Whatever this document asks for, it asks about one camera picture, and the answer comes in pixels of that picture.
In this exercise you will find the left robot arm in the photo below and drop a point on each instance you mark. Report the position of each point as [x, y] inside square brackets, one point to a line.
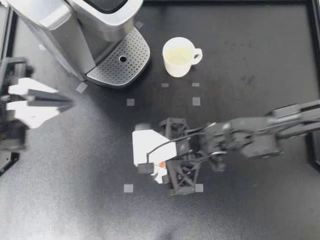
[5, 161]

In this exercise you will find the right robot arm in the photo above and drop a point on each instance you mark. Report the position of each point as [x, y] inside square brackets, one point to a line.
[260, 138]

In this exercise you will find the coffee capsule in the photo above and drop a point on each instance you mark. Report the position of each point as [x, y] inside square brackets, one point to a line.
[162, 164]

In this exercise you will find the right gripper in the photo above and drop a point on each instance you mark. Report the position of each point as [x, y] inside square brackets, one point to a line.
[185, 175]

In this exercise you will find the white mug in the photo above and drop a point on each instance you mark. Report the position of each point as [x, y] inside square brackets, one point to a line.
[178, 56]

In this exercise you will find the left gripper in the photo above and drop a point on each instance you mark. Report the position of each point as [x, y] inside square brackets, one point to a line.
[12, 136]

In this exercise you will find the silver black coffee machine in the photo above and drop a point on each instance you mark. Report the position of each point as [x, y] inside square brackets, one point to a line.
[75, 32]

